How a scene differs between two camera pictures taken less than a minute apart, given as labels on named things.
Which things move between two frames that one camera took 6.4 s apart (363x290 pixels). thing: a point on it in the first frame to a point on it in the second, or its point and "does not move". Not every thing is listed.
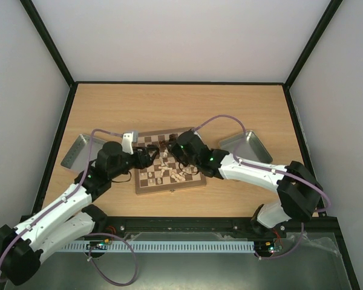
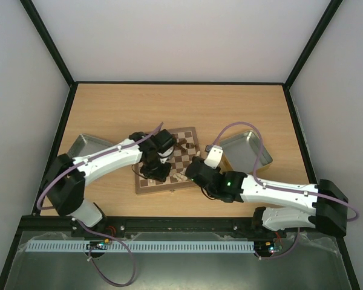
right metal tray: x=250 y=148 does not move
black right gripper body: x=173 y=144 to x=195 y=170
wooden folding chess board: x=167 y=173 does not move
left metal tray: x=86 y=148 does not move
